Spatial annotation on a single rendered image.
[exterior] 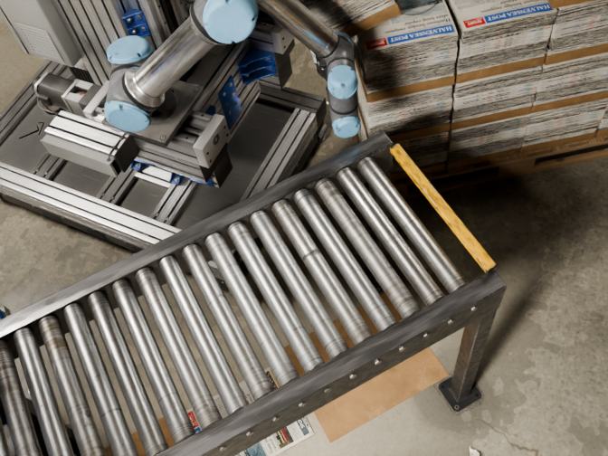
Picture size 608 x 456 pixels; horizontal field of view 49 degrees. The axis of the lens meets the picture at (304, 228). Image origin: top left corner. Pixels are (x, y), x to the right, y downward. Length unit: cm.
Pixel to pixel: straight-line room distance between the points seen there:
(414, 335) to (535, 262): 112
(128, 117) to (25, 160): 122
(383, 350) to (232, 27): 79
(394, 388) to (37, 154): 168
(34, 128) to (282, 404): 189
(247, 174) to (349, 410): 95
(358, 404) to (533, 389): 58
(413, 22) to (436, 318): 95
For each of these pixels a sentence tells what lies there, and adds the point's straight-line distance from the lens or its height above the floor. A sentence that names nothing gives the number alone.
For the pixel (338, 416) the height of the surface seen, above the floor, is 0.
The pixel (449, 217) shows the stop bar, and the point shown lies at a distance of 168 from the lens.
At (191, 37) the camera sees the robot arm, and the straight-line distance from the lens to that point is 160.
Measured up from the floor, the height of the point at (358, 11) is 94.
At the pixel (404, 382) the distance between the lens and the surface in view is 236.
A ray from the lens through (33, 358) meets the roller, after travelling 174.
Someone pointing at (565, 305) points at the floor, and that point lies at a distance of 255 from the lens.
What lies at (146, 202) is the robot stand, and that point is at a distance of 260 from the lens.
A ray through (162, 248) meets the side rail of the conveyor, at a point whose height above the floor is 80.
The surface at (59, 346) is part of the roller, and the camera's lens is 173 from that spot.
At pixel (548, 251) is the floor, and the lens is 264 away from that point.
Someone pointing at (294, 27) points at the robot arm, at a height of 108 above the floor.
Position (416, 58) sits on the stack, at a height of 76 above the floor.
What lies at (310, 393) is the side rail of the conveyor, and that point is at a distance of 152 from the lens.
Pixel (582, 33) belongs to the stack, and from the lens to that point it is 231.
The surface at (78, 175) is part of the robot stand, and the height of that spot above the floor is 21.
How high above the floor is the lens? 224
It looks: 58 degrees down
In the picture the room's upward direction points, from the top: 12 degrees counter-clockwise
